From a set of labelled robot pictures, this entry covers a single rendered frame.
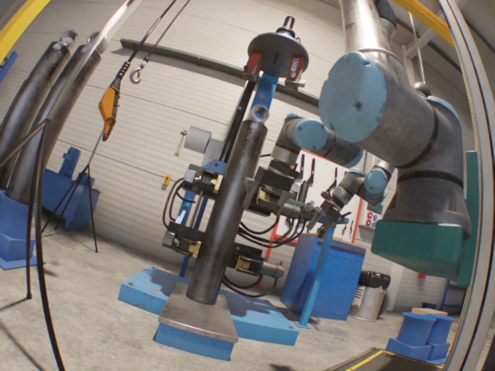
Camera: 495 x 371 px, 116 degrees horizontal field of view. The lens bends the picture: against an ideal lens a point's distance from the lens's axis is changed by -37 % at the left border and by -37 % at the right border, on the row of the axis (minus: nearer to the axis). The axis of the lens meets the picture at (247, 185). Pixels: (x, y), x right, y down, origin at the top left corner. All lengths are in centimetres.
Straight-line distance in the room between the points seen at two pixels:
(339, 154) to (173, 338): 109
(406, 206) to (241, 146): 141
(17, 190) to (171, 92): 330
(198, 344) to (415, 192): 113
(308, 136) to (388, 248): 39
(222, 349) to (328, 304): 187
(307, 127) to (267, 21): 523
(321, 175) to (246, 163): 266
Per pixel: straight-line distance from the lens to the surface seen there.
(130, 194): 389
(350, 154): 75
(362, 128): 39
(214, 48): 498
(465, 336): 58
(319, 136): 69
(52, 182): 368
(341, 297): 304
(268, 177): 81
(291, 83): 207
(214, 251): 159
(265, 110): 194
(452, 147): 51
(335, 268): 291
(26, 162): 167
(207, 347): 130
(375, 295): 342
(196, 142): 265
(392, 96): 40
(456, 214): 45
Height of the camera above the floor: 62
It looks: 13 degrees up
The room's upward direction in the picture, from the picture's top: 17 degrees clockwise
